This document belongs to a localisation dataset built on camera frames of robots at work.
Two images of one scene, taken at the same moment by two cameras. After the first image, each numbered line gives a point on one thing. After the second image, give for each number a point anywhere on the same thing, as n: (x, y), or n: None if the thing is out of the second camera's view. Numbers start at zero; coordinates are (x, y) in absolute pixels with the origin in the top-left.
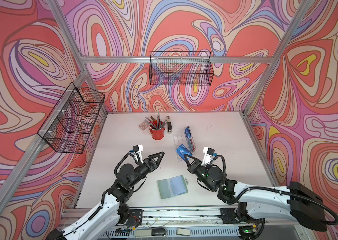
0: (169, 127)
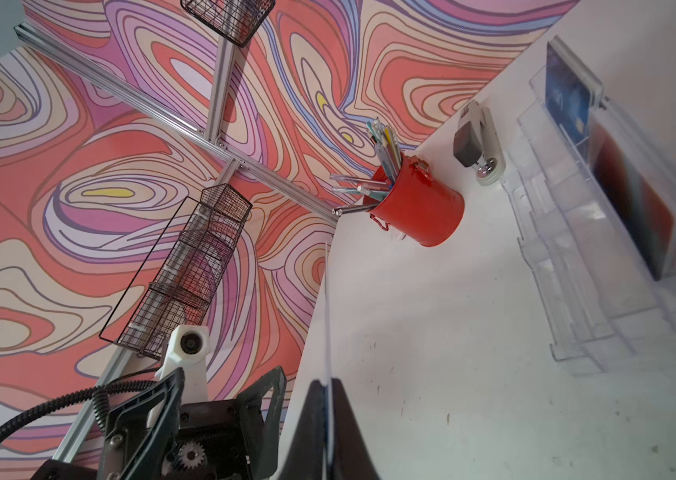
0: (477, 142)
